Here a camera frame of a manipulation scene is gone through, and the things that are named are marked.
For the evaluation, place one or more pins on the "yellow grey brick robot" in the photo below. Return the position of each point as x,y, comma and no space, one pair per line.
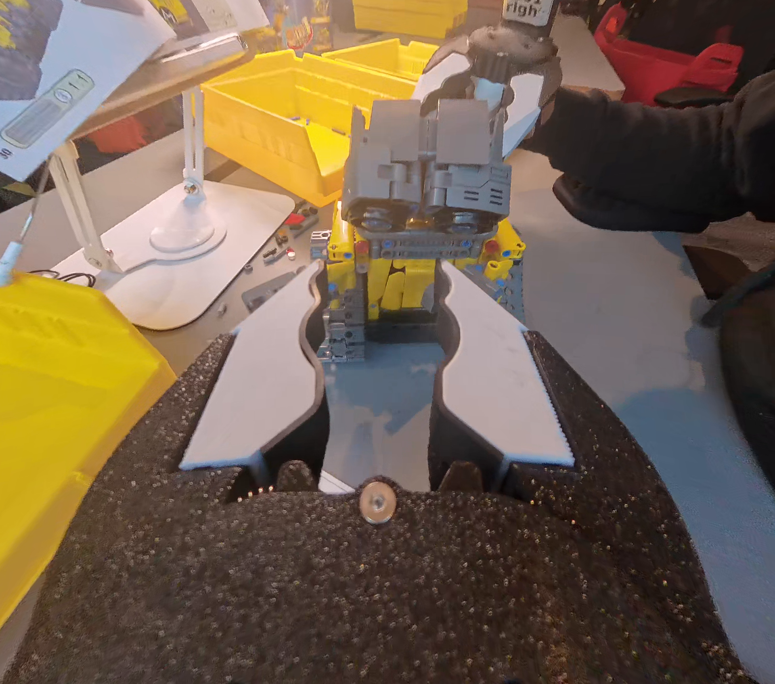
424,175

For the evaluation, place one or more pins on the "red chair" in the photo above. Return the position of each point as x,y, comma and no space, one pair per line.
666,66

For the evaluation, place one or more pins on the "building instruction booklet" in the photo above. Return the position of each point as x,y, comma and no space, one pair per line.
91,30

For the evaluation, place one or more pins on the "white booklet stand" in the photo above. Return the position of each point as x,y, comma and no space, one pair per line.
181,272

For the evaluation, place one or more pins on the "person's right forearm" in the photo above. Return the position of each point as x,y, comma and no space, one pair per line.
654,139

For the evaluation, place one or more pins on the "person's black hoodie torso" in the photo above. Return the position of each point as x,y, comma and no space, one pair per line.
751,363

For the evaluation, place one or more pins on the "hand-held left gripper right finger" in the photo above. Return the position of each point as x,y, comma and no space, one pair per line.
502,387

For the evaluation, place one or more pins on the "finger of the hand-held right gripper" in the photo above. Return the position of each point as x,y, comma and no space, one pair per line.
439,75
524,103

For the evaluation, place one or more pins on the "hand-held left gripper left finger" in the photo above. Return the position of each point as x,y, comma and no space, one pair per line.
260,381

